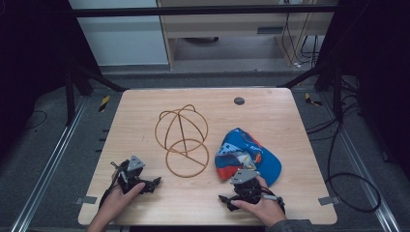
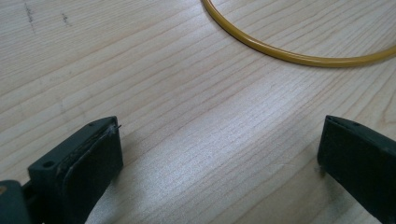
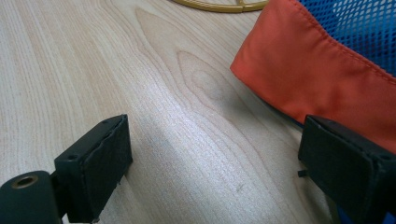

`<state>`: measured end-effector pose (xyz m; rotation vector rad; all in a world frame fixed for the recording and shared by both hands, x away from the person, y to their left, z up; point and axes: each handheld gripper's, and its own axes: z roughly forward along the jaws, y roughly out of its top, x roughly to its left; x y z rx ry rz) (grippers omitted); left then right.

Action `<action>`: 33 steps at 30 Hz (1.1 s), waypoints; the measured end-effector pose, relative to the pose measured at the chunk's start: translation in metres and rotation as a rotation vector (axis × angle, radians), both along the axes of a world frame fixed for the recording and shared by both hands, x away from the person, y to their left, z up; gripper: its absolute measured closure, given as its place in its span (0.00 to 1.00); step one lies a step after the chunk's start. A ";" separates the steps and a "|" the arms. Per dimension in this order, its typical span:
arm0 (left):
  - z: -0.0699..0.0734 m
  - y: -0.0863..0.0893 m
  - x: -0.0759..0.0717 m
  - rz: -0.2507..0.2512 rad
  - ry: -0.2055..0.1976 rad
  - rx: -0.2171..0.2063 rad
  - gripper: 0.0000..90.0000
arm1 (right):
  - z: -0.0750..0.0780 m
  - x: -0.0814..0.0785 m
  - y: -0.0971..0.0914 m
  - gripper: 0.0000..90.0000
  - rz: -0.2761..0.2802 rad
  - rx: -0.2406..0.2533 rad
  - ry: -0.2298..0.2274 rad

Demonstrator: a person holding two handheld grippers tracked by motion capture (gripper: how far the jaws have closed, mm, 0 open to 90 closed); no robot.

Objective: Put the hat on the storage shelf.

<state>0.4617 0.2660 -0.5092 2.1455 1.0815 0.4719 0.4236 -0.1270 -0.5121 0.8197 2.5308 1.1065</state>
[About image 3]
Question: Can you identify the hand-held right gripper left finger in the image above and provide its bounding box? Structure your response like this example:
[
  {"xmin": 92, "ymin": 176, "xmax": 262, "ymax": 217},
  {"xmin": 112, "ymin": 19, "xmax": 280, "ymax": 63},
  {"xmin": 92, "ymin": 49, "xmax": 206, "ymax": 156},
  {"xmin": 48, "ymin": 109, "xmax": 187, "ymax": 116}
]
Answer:
[{"xmin": 53, "ymin": 114, "xmax": 134, "ymax": 224}]

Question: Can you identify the yellow plastic ring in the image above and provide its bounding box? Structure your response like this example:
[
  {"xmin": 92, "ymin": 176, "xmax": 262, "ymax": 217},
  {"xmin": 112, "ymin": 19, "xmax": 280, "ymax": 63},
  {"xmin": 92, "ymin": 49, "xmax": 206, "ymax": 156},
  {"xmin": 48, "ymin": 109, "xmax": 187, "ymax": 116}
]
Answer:
[{"xmin": 171, "ymin": 0, "xmax": 269, "ymax": 14}]

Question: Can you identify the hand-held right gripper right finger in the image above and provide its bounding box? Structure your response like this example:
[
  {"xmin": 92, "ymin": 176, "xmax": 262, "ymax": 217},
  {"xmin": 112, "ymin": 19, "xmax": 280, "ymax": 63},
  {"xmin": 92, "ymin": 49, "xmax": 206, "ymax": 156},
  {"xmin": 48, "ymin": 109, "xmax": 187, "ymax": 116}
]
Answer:
[{"xmin": 297, "ymin": 114, "xmax": 396, "ymax": 224}]

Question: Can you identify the orange and blue mesh bag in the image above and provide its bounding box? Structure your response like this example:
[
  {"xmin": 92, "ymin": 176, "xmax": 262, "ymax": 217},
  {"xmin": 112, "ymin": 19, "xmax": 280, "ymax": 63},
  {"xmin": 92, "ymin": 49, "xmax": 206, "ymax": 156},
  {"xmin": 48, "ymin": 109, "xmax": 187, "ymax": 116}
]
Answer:
[{"xmin": 230, "ymin": 0, "xmax": 396, "ymax": 224}]

